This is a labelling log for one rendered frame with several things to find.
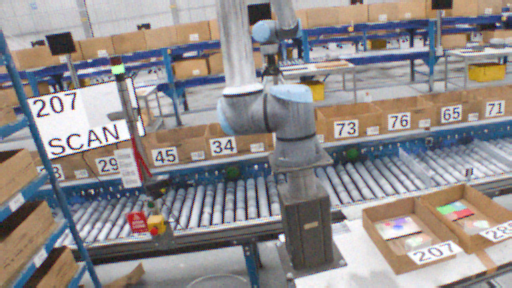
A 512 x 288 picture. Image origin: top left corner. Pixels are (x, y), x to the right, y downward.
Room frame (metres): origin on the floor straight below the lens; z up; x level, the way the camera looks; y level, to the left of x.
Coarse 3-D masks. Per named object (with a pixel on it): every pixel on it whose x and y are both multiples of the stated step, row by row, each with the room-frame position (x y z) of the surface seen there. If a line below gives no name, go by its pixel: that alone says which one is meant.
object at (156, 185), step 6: (168, 174) 1.53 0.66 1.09; (150, 180) 1.48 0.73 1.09; (156, 180) 1.47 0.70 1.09; (162, 180) 1.47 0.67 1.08; (168, 180) 1.48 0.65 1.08; (150, 186) 1.46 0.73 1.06; (156, 186) 1.47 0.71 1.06; (162, 186) 1.47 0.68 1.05; (168, 186) 1.47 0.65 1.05; (156, 192) 1.48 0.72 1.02; (162, 192) 1.49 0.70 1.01; (156, 198) 1.47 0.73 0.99
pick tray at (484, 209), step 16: (432, 192) 1.52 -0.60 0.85; (448, 192) 1.54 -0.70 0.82; (464, 192) 1.56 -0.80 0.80; (480, 192) 1.46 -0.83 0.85; (432, 208) 1.39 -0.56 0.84; (480, 208) 1.44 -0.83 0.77; (496, 208) 1.34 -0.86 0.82; (448, 224) 1.27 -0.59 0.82; (464, 224) 1.34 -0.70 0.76; (496, 224) 1.30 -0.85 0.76; (464, 240) 1.16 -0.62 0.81; (480, 240) 1.15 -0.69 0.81
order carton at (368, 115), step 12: (324, 108) 2.53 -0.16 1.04; (336, 108) 2.54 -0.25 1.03; (348, 108) 2.55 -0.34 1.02; (360, 108) 2.56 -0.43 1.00; (372, 108) 2.49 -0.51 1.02; (336, 120) 2.25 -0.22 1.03; (348, 120) 2.25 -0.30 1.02; (360, 120) 2.27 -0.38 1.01; (372, 120) 2.28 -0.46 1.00; (360, 132) 2.27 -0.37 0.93
